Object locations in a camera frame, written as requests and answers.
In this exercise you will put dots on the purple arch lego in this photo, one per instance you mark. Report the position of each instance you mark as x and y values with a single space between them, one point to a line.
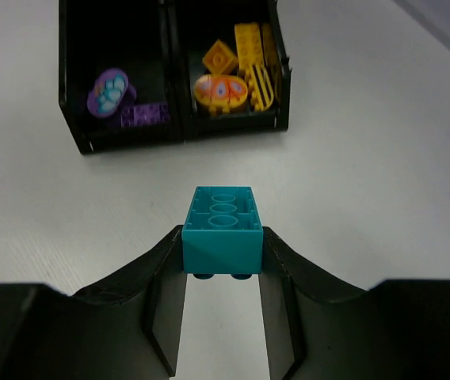
139 115

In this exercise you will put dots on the purple flower lego block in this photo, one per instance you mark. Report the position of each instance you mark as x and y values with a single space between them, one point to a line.
111 91

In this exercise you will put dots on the teal 2x4 lego brick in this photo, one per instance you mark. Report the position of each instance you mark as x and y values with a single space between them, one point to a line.
222 233

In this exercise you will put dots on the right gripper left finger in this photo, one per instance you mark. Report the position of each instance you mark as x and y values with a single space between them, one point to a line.
124 326

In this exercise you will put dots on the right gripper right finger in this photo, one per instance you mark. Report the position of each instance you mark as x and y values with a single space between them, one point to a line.
318 326

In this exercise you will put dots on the orange rounded lego block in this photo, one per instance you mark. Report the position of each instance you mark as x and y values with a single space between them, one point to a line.
223 94

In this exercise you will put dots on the orange and lime lego stack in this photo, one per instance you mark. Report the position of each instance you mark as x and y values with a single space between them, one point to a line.
255 45

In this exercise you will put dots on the small orange square lego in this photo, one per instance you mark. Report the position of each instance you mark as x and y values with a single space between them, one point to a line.
220 59

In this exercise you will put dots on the black compartment tray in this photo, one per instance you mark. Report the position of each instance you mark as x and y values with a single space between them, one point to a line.
160 46

